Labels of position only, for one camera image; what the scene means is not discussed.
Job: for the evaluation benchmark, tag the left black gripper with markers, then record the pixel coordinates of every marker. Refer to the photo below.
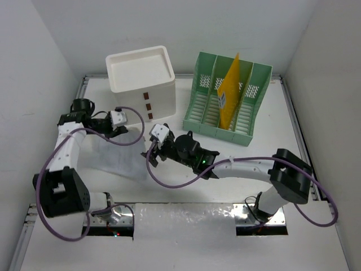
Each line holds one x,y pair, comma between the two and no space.
119,130

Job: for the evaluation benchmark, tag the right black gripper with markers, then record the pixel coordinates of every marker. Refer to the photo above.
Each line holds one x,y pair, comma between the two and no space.
152,157

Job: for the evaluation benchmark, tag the clear plastic document sleeve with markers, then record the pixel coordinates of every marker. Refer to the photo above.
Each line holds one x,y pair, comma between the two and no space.
124,161

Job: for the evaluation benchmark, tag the white drawer cabinet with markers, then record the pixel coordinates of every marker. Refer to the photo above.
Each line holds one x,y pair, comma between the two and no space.
141,71

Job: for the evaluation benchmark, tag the yellow plastic folder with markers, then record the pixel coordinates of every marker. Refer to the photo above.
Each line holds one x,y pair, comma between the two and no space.
229,94

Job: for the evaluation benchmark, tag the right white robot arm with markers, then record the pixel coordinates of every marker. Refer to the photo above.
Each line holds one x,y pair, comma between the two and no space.
288,175

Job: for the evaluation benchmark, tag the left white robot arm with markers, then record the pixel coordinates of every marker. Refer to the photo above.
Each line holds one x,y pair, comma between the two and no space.
62,191

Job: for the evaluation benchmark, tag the green file rack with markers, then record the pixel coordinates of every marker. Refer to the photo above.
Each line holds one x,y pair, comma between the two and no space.
202,115

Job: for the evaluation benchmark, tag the white foam front board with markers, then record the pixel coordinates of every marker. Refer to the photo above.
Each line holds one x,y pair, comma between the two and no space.
191,237

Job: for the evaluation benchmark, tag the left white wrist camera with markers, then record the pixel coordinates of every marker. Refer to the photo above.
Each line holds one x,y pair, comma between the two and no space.
118,119

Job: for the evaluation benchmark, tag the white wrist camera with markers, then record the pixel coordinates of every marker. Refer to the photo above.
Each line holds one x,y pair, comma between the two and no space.
118,119
159,134

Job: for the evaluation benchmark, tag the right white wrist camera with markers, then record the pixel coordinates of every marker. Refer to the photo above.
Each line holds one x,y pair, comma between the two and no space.
159,134

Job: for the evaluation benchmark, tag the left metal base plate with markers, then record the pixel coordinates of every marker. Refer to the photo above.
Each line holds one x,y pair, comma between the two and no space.
118,215

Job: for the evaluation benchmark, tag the metal base plate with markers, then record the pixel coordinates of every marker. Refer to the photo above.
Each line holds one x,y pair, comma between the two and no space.
118,215
244,218

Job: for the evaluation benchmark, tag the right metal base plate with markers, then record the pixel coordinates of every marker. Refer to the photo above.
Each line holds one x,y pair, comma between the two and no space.
244,218

